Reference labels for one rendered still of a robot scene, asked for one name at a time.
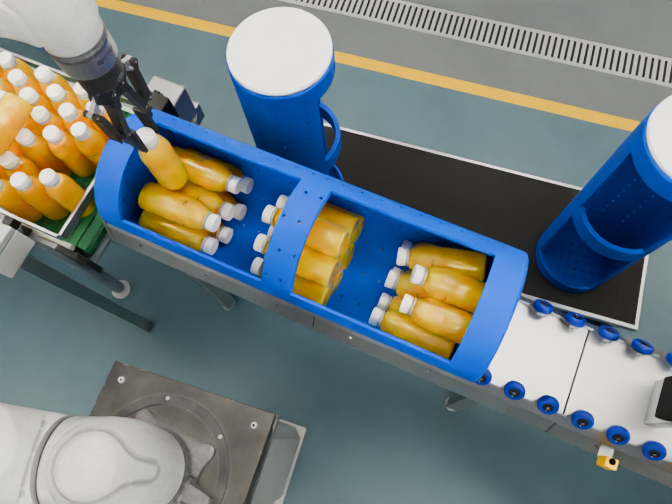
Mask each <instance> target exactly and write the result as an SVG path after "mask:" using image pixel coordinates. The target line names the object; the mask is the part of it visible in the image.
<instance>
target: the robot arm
mask: <svg viewBox="0 0 672 504"><path fill-rule="evenodd" d="M0 37H1V38H8V39H13V40H17V41H20V42H24V43H27V44H30V45H32V46H35V47H39V48H42V47H44V49H45V50H46V52H47V53H48V54H49V55H50V57H52V58H53V59H54V61H55V62H56V63H57V64H58V66H59V67H60V68H61V69H62V71H63V72H64V73H65V74H66V75H67V76H69V77H71V78H73V79H75V80H76V81H77V82H78V83H79V85H80V86H81V87H82V88H83V89H84V90H85V91H86V92H87V94H88V99H89V101H90V102H91V104H90V107H89V111H88V110H84V111H83V114H82V115H83V117H85V118H88V119H90V120H92V121H93V122H94V123H95V124H96V125H97V126H98V127H99V128H100V129H101V130H102V131H103V132H104V133H105V134H106V135H107V136H108V138H109V139H111V140H114V141H116V142H119V143H121V144H122V143H124V141H125V143H127V144H129V145H132V146H133V148H135V149H137V150H140V151H142V152H144V153H147V152H148V148H147V147H146V146H145V144H144V143H143V141H142V140H141V138H140V137H139V135H138V134H137V132H136V131H135V130H133V129H130V128H129V126H128V124H127V121H126V119H125V117H124V114H123V112H122V110H121V108H122V105H121V103H120V100H119V99H120V97H121V96H122V95H123V96H124V97H126V98H127V99H128V100H129V101H130V102H131V103H132V104H133V105H134V106H133V108H132V110H133V111H134V113H135V114H136V116H137V117H138V118H139V120H140V121H141V123H142V124H143V125H144V127H149V128H151V129H153V131H154V132H155V133H158V134H159V133H160V129H159V128H158V126H157V125H156V123H155V122H154V120H153V119H152V116H153V113H152V112H151V110H152V105H150V104H148V100H151V99H152V93H151V91H150V89H149V88H148V86H147V84H146V82H145V80H144V78H143V76H142V74H141V72H140V70H139V66H138V60H137V58H135V57H132V56H130V55H127V54H125V53H123V54H122V55H121V59H120V58H119V56H118V49H117V45H116V43H115V41H114V39H113V38H112V36H111V34H110V33H109V31H108V29H107V28H106V25H105V23H104V22H103V20H102V19H101V18H100V15H99V11H98V6H97V3H96V1H95V0H0ZM126 75H127V77H128V79H129V80H130V82H131V84H132V86H133V88H134V90H135V91H136V92H135V91H134V90H133V88H132V87H131V86H130V85H129V84H128V83H127V81H126ZM99 106H103V107H104V108H105V110H106V112H107V114H108V116H109V118H110V120H111V122H112V124H113V125H112V124H111V123H110V121H109V120H108V119H107V118H105V117H103V116H104V114H103V113H102V112H101V110H100V109H99ZM135 106H137V107H135ZM215 455H216V448H215V446H214V445H213V444H211V443H207V442H201V441H198V440H196V439H194V438H193V437H191V436H189V435H187V434H185V433H183V432H182V431H180V430H178V429H176V428H174V427H172V426H171V425H169V424H167V423H165V422H163V421H161V420H160V419H158V418H157V417H156V416H155V414H154V413H153V412H152V411H151V410H148V409H142V410H140V411H139V412H138V413H137V414H136V417H135V419H132V418H126V417H116V416H106V417H96V416H72V415H66V414H61V413H57V412H50V411H44V410H38V409H35V408H29V407H23V406H17V405H11V404H6V403H0V504H186V503H188V504H211V502H212V498H213V497H211V496H210V495H209V494H208V493H207V492H205V491H204V490H203V489H202V488H200V487H199V486H198V485H197V484H196V483H197V482H198V480H199V478H200V476H201V474H202V472H203V470H204V469H205V467H206V466H207V464H208V463H209V462H210V461H211V460H212V459H213V458H214V457H215Z"/></svg>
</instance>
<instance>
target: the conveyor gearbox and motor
mask: <svg viewBox="0 0 672 504"><path fill-rule="evenodd" d="M147 86H148V88H149V89H150V91H152V92H153V91H154V89H155V90H157V91H160V92H161V93H162V94H163V95H164V96H167V97H168V98H169V99H170V101H171V102H172V104H173V106H174V108H175V109H176V111H177V113H178V115H179V118H180V119H183V120H186V121H188V122H191V123H193V124H196V125H200V124H201V122H202V120H203V118H204V117H205V115H204V113H203V111H202V109H201V107H200V105H199V103H196V102H194V101H192V100H191V98H190V96H189V94H188V92H187V90H186V88H185V86H183V85H182V86H181V85H178V84H175V83H173V82H170V81H167V80H165V79H162V78H160V77H159V76H158V77H157V76H154V77H153V78H152V79H151V81H150V82H149V84H148V85H147Z"/></svg>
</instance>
